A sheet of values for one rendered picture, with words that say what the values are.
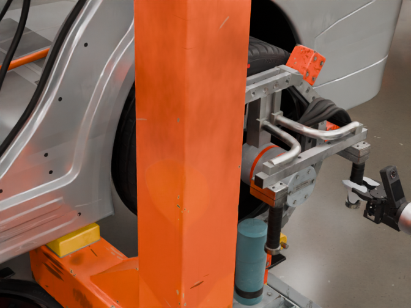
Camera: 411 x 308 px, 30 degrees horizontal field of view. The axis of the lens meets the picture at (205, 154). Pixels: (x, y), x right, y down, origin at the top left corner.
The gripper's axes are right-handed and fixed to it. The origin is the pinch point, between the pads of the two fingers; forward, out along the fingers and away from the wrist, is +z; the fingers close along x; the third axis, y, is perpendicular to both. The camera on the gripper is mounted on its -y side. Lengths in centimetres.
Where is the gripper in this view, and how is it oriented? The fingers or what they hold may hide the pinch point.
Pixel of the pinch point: (350, 178)
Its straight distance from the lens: 225.7
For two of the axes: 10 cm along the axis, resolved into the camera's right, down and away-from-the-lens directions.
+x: 7.4, -3.1, 5.9
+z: -6.7, -3.9, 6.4
